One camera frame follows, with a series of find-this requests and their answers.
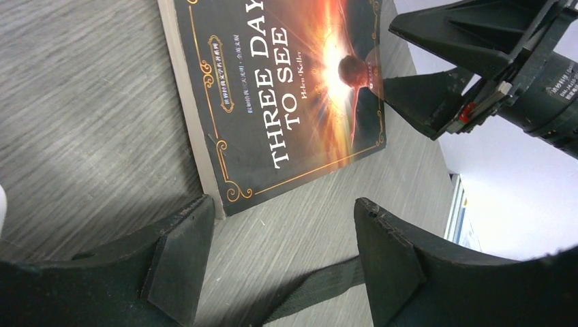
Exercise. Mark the Three Days to See book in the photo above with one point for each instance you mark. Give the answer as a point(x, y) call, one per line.
point(275, 94)

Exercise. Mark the blue backpack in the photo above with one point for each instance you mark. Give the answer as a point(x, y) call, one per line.
point(316, 287)

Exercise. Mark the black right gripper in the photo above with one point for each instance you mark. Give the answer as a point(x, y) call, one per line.
point(496, 40)

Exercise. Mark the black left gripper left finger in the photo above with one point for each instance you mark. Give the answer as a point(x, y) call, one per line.
point(151, 277)

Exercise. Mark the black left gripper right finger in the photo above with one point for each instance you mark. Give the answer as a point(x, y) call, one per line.
point(415, 278)

